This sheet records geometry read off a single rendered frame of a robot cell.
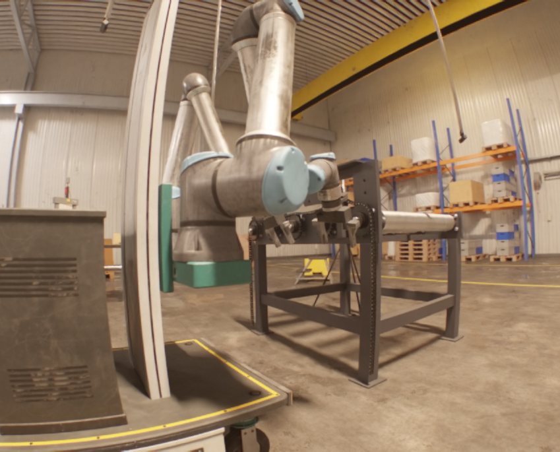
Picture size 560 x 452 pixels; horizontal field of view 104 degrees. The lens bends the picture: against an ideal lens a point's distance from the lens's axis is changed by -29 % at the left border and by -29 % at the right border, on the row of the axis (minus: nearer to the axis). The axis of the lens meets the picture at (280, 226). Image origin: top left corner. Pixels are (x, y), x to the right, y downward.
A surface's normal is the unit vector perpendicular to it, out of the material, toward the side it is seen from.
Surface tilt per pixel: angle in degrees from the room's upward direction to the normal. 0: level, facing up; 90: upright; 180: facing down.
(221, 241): 70
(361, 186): 90
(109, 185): 90
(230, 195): 115
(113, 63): 90
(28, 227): 90
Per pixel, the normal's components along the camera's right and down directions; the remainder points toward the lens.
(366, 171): -0.86, 0.00
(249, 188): -0.46, 0.30
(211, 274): 0.60, -0.05
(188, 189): -0.49, -0.03
